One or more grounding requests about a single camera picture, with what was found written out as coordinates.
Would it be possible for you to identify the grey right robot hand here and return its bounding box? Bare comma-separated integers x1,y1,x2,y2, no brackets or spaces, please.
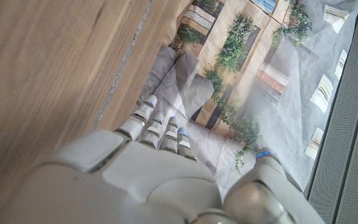
0,95,326,224

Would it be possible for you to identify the printed fabric backdrop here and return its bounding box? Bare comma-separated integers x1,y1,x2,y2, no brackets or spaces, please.
136,0,358,194

